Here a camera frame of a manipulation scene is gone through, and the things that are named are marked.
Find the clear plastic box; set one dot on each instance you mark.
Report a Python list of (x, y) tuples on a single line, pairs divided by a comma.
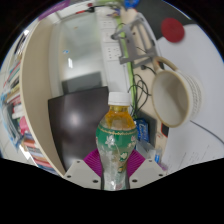
[(150, 152)]

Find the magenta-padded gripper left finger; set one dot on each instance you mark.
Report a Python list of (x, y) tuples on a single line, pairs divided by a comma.
[(80, 173)]

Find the large blank white paper sheet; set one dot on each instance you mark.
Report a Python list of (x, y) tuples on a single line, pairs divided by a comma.
[(203, 56)]

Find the white wall power outlet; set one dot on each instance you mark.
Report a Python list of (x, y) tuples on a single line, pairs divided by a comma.
[(113, 52), (109, 31)]

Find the beige shelf with books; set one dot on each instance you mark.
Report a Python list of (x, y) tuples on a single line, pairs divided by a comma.
[(33, 100)]

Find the black desk mat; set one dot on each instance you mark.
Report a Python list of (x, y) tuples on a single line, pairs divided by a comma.
[(150, 11)]

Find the cream ceramic mug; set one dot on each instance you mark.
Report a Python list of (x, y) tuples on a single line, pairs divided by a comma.
[(173, 96)]

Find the green-labelled clear drink bottle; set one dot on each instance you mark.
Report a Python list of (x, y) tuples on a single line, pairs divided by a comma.
[(116, 140)]

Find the small blue box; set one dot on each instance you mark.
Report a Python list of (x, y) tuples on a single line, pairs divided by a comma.
[(142, 130)]

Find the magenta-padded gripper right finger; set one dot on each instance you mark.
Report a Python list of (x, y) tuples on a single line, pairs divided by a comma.
[(148, 171)]

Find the grey metal laptop stand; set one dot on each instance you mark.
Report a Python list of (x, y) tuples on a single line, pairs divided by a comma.
[(135, 43)]

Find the purple hanging banner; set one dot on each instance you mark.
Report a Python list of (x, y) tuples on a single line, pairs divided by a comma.
[(53, 9)]

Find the flat round red coaster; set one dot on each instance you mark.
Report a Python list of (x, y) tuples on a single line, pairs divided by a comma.
[(172, 30)]

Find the black computer monitor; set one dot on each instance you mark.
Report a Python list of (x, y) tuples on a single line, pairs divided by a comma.
[(78, 126)]

